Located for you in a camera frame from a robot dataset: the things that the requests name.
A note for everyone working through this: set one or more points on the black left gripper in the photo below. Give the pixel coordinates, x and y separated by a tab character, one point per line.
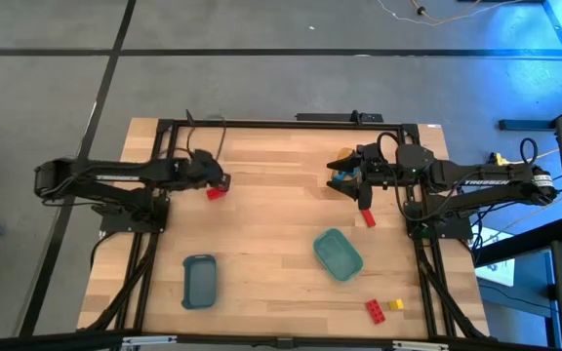
205	169

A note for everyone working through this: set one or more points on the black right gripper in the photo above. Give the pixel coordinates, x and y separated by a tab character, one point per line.
376	170

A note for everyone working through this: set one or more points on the chunky red toy block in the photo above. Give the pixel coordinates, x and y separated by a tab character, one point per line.
215	194

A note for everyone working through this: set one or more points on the long red toy block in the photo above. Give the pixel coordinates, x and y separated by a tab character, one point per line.
369	219

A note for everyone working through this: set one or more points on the small yellow toy block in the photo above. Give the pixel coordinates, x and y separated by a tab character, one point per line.
396	304

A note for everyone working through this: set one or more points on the red studded block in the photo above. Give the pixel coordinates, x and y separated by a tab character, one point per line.
375	312

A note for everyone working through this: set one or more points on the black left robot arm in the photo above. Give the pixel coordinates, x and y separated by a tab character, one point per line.
115	173

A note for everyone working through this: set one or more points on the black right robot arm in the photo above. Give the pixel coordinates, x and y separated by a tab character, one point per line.
486	183

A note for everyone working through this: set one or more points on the green plastic bin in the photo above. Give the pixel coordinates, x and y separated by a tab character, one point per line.
338	254

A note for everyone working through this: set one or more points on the white table label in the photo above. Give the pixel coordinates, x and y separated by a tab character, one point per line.
433	126

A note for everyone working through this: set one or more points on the dark blue-grey plastic bin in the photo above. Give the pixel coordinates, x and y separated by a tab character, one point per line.
199	283

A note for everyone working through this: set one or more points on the white paper sheet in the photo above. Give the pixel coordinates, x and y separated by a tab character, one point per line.
498	268

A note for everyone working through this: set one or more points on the black floor bar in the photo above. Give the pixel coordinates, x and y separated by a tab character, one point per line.
525	125

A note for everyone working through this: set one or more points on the black diagonal beam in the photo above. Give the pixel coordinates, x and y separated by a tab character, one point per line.
520	241

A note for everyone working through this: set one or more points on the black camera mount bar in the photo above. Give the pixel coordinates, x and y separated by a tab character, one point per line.
330	117

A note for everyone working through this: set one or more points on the black aluminium table frame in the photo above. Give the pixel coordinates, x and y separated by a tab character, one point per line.
286	125

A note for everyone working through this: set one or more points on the silver metal bracket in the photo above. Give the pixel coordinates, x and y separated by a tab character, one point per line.
149	340
420	346

